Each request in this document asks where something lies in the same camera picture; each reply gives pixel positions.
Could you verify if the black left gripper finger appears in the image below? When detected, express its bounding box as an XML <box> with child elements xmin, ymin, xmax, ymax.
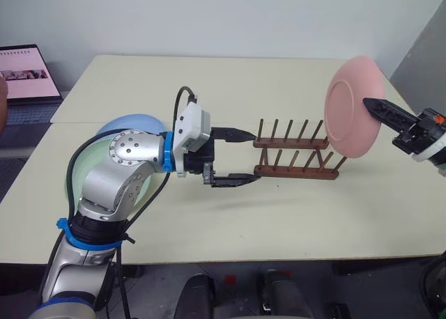
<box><xmin>211</xmin><ymin>172</ymin><xmax>263</xmax><ymax>189</ymax></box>
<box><xmin>210</xmin><ymin>126</ymin><xmax>258</xmax><ymax>143</ymax></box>

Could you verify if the blue plate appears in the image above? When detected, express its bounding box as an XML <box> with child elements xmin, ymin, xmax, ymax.
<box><xmin>95</xmin><ymin>113</ymin><xmax>168</xmax><ymax>139</ymax></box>

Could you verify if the blue wrist cable clamp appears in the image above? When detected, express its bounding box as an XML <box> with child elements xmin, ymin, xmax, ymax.
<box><xmin>161</xmin><ymin>130</ymin><xmax>176</xmax><ymax>174</ymax></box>

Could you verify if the grey partition panel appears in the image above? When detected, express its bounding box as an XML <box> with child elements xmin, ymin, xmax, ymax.
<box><xmin>387</xmin><ymin>0</ymin><xmax>446</xmax><ymax>125</ymax></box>

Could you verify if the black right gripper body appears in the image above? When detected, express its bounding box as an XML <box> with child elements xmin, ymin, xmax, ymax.
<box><xmin>391</xmin><ymin>107</ymin><xmax>446</xmax><ymax>156</ymax></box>

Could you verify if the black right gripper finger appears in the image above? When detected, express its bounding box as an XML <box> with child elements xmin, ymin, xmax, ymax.
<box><xmin>362</xmin><ymin>97</ymin><xmax>420</xmax><ymax>137</ymax></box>

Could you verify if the blue cable tie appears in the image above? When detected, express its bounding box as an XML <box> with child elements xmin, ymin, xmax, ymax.
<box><xmin>55</xmin><ymin>217</ymin><xmax>127</xmax><ymax>251</ymax></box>

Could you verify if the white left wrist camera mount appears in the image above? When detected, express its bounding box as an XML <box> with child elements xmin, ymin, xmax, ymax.
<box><xmin>172</xmin><ymin>100</ymin><xmax>213</xmax><ymax>178</ymax></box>

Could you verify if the wooden dish rack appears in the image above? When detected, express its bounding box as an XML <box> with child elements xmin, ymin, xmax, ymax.
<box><xmin>252</xmin><ymin>117</ymin><xmax>349</xmax><ymax>181</ymax></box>

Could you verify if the dark object with green rim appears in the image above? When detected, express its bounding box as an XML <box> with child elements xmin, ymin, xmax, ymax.
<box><xmin>417</xmin><ymin>250</ymin><xmax>446</xmax><ymax>319</ymax></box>

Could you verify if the pink plate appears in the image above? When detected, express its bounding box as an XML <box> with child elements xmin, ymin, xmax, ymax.
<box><xmin>323</xmin><ymin>55</ymin><xmax>386</xmax><ymax>159</ymax></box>

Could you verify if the open laptop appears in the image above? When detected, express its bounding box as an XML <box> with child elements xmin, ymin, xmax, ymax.
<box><xmin>0</xmin><ymin>43</ymin><xmax>64</xmax><ymax>125</ymax></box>

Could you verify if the green plate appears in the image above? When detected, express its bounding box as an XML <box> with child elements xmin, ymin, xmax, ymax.
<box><xmin>63</xmin><ymin>137</ymin><xmax>155</xmax><ymax>214</ymax></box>

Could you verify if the dark rounded shape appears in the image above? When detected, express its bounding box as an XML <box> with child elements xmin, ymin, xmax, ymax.
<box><xmin>182</xmin><ymin>273</ymin><xmax>215</xmax><ymax>319</ymax></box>
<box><xmin>256</xmin><ymin>268</ymin><xmax>316</xmax><ymax>319</ymax></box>

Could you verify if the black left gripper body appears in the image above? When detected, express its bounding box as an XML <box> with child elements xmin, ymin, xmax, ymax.
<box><xmin>183</xmin><ymin>137</ymin><xmax>216</xmax><ymax>187</ymax></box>

